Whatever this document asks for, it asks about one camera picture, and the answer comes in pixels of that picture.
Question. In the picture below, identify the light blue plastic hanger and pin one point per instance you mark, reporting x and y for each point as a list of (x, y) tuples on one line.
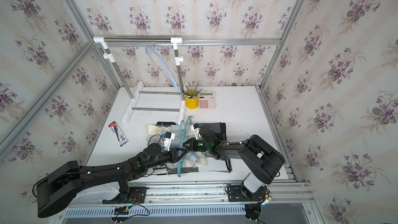
[(169, 77)]

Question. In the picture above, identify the pens in cup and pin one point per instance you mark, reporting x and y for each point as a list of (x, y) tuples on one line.
[(191, 90)]

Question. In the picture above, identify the yellow pen cup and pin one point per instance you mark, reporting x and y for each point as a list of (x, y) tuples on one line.
[(192, 102)]

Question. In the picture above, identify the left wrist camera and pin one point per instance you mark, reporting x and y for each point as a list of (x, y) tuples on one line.
[(168, 137)]

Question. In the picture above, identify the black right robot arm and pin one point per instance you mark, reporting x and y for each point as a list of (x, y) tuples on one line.
[(262, 159)]

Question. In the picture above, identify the pink calculator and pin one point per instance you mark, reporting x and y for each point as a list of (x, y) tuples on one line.
[(207, 100)]

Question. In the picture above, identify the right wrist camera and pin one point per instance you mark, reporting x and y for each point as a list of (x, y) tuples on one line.
[(196, 130)]

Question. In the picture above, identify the aluminium front rail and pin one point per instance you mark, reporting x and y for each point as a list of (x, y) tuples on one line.
[(196, 193)]

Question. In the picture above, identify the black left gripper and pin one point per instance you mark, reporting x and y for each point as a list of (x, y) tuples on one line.
[(174, 155)]

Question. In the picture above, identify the white steel clothes rack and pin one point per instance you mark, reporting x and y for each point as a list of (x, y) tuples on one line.
[(135, 96)]

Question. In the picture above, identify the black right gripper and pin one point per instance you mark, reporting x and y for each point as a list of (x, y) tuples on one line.
[(192, 144)]

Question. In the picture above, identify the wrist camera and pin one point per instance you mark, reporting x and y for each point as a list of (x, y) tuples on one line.
[(196, 130), (168, 137)]

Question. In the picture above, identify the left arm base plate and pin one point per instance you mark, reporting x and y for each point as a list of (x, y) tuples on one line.
[(129, 196)]

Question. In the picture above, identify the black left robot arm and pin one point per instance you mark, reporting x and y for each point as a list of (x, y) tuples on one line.
[(57, 190)]

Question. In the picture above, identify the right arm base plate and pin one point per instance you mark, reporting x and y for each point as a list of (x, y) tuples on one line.
[(238, 193)]

